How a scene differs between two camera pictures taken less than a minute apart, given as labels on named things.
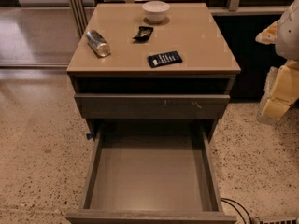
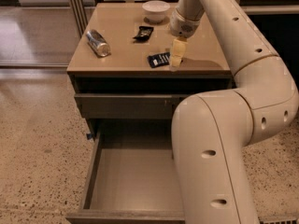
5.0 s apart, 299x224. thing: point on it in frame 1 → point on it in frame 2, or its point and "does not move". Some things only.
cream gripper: (289, 35) → (183, 26)
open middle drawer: (151, 172) does not move
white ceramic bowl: (155, 10) does not move
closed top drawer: (150, 106) does not move
